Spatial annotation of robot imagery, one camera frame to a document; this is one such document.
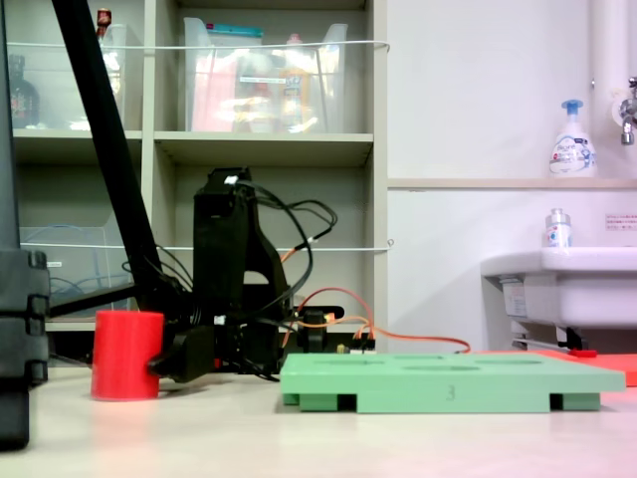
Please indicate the beige shelf unit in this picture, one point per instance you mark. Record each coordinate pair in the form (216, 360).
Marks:
(264, 144)

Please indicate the red cylinder block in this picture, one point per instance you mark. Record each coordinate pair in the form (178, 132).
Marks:
(122, 353)

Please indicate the bottle with pink cap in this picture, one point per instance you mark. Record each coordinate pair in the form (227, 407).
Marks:
(296, 84)

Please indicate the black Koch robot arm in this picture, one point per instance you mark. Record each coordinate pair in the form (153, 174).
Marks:
(219, 259)

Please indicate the large clear storage bin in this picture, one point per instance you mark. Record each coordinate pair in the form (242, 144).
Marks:
(224, 104)

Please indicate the white wall notice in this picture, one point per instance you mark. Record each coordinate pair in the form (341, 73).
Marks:
(622, 222)

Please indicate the green shape sorting board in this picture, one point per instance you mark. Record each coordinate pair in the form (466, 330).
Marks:
(423, 388)

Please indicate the small clear sanitizer bottle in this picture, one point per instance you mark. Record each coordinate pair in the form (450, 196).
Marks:
(558, 231)

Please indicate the notched black tripod leg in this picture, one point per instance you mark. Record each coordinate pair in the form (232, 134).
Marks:
(20, 309)

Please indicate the chrome faucet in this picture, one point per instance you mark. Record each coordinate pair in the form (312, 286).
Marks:
(627, 117)

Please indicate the small red piece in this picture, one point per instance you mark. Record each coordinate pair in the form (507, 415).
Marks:
(583, 353)

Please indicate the white blue soap pump bottle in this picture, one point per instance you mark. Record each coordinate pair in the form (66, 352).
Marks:
(572, 149)

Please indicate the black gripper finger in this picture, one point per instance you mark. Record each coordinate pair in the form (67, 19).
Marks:
(176, 366)

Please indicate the clear slanted storage bin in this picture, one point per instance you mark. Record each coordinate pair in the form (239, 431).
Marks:
(74, 259)

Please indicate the thin black tripod brace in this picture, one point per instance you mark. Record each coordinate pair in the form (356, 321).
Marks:
(89, 301)

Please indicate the black red table clamp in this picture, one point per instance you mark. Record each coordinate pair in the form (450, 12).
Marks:
(316, 328)

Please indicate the white sink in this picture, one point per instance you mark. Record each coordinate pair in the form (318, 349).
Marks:
(587, 289)

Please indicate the dark glass bottle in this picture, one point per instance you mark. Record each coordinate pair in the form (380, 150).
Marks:
(22, 99)

